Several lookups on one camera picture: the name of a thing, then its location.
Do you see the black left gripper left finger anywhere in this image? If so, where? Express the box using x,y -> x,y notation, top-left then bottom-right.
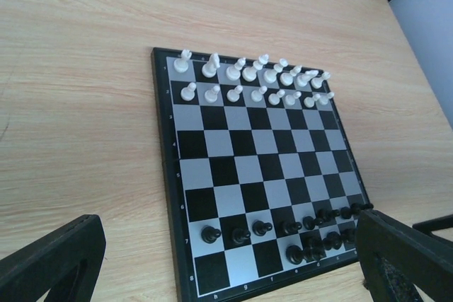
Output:
1,214 -> 106,301

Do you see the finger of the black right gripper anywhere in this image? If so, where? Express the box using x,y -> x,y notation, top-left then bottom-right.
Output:
413,214 -> 453,233

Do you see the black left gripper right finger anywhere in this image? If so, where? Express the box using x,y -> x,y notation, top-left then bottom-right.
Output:
356,210 -> 452,301

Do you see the white chess piece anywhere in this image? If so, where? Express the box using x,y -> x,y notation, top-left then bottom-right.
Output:
242,54 -> 269,82
173,49 -> 192,73
284,91 -> 302,106
263,58 -> 288,83
303,93 -> 321,108
318,91 -> 335,105
280,65 -> 302,86
311,71 -> 331,89
296,70 -> 319,87
180,82 -> 197,102
204,85 -> 220,104
268,89 -> 285,106
202,52 -> 220,78
251,86 -> 268,103
226,57 -> 246,81
226,85 -> 243,103

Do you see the black grey chess board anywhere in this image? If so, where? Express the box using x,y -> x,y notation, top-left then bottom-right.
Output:
151,47 -> 371,301

